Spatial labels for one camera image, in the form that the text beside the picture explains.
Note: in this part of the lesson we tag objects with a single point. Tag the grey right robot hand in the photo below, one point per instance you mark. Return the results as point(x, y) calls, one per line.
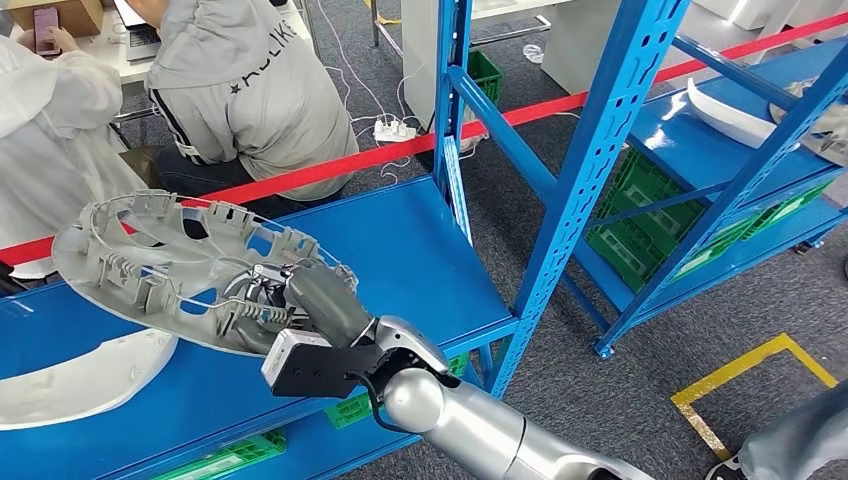
point(328, 305)

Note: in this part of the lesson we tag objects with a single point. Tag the grey plastic wheel cover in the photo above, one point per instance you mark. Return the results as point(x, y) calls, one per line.
point(825, 126)
point(73, 262)

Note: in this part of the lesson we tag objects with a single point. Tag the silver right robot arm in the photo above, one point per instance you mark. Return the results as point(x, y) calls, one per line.
point(477, 430)

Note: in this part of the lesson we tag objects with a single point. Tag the blue metal shelf rack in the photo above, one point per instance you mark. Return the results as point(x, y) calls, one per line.
point(397, 265)
point(702, 146)

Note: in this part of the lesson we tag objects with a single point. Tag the white curved plastic part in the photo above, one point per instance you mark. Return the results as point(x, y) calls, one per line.
point(729, 119)
point(66, 391)

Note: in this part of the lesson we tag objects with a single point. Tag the green plastic crate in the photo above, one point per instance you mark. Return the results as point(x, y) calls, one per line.
point(487, 79)
point(225, 457)
point(649, 192)
point(768, 222)
point(348, 411)
point(623, 255)
point(805, 199)

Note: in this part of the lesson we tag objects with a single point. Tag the red barrier belt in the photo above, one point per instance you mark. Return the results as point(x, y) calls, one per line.
point(331, 169)

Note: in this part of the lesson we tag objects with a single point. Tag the white power strip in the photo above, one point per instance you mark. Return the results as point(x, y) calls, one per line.
point(394, 130)

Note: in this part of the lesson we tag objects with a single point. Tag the person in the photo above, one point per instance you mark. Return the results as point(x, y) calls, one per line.
point(53, 152)
point(265, 99)
point(795, 437)

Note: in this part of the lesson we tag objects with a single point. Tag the grey laptop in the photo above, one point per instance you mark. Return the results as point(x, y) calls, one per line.
point(142, 40)

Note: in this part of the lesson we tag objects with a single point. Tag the clear plastic bag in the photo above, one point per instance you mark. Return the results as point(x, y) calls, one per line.
point(533, 53)

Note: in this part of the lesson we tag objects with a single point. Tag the brown cardboard box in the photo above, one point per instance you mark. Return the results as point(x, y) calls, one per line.
point(73, 16)

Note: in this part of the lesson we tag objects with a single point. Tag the pink smartphone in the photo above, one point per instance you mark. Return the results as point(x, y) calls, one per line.
point(46, 30)

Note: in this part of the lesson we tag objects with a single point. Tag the pale wrist camera, black bracket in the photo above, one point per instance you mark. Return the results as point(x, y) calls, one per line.
point(318, 374)

